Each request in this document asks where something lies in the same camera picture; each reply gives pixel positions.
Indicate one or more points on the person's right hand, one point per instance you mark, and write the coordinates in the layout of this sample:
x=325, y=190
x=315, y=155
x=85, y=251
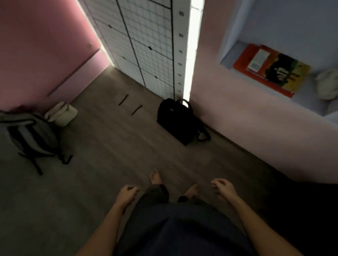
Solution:
x=224, y=188

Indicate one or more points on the person's left hand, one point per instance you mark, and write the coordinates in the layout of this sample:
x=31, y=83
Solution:
x=126, y=196

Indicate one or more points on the person's right fingers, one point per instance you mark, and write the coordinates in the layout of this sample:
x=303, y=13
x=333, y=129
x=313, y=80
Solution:
x=217, y=184

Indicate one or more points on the person's left fingers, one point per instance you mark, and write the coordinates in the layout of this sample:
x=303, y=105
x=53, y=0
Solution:
x=133, y=188

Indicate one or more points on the person's right forearm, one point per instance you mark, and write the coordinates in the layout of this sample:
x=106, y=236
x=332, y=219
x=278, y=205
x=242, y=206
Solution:
x=261, y=229

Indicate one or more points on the person's left forearm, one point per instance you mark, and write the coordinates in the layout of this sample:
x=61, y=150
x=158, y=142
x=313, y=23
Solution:
x=101, y=232

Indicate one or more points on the person's left foot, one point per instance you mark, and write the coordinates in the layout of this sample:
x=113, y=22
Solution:
x=155, y=177

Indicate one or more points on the person's foot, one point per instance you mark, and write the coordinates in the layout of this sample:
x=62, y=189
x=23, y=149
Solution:
x=192, y=190
x=155, y=177

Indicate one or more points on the person's right foot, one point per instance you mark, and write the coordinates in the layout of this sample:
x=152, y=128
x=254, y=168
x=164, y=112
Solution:
x=192, y=190

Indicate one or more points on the person's dark trousers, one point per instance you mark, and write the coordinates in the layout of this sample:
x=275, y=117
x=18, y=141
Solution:
x=163, y=193

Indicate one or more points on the person's dark shirt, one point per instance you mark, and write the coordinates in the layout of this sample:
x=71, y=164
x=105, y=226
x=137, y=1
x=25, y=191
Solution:
x=182, y=229

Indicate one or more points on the black handbag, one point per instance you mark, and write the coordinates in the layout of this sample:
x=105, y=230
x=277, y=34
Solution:
x=179, y=121

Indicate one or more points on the cream small bag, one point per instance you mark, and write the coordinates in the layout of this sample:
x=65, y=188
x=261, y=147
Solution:
x=61, y=114

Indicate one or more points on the grey striped backpack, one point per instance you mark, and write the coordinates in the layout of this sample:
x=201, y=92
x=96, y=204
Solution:
x=29, y=137

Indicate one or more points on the orange book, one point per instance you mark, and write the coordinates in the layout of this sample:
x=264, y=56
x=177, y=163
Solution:
x=272, y=70

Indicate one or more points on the white grid drawer cabinet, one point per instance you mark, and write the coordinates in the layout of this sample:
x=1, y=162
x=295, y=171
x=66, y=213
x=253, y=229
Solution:
x=142, y=44

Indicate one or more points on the white crumpled cloth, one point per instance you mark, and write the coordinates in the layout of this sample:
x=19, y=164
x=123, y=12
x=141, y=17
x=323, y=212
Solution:
x=328, y=84

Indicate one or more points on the pale blue wall shelf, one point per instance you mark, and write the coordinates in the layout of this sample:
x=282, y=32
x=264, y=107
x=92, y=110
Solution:
x=280, y=66

